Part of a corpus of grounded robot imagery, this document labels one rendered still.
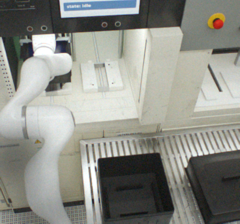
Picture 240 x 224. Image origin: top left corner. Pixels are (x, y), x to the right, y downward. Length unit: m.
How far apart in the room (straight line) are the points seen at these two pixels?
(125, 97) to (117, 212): 0.60
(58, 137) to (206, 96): 1.04
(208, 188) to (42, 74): 0.88
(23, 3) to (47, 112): 0.41
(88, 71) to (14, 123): 0.92
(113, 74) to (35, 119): 0.92
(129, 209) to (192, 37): 0.77
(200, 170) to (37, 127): 0.83
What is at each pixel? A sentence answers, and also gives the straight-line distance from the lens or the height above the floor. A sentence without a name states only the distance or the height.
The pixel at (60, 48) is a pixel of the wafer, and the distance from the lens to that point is 1.79.
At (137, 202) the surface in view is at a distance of 1.57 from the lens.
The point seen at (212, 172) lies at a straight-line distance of 1.61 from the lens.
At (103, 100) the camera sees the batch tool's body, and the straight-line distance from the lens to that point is 1.78.
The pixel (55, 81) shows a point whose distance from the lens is 1.74.
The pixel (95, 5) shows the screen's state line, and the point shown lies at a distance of 1.26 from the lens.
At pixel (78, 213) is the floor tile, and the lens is 2.39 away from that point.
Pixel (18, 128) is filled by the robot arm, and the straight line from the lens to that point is 1.04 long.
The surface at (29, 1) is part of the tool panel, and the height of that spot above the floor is 1.54.
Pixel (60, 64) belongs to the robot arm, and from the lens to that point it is 1.34.
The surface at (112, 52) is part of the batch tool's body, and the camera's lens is 2.07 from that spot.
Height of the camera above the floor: 2.17
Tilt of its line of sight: 48 degrees down
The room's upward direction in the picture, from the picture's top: 4 degrees clockwise
